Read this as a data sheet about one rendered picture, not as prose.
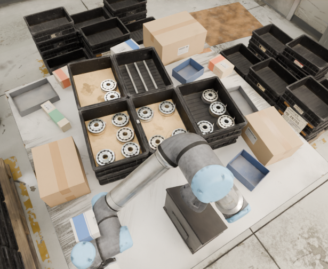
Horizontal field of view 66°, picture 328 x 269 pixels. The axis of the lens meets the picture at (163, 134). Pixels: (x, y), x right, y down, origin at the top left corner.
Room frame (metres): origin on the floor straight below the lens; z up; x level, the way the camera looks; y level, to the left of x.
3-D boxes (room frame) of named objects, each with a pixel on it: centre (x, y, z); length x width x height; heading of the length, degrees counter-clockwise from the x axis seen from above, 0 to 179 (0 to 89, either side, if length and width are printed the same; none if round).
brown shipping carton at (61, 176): (0.55, 0.55, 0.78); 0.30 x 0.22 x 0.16; 28
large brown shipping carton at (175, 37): (1.75, -0.01, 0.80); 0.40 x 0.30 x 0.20; 125
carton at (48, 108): (0.94, 0.71, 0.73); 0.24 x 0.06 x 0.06; 49
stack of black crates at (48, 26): (2.15, 1.20, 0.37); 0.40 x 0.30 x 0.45; 125
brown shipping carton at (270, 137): (0.90, -0.66, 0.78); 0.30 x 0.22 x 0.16; 28
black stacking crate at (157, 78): (1.23, 0.18, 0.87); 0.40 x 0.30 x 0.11; 25
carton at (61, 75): (1.30, 0.73, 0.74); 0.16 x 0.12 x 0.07; 134
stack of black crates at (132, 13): (2.62, 0.54, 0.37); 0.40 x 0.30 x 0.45; 125
